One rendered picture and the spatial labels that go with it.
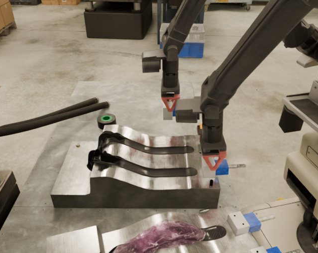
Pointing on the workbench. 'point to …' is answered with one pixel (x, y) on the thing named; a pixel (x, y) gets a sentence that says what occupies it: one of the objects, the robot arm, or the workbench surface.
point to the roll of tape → (106, 120)
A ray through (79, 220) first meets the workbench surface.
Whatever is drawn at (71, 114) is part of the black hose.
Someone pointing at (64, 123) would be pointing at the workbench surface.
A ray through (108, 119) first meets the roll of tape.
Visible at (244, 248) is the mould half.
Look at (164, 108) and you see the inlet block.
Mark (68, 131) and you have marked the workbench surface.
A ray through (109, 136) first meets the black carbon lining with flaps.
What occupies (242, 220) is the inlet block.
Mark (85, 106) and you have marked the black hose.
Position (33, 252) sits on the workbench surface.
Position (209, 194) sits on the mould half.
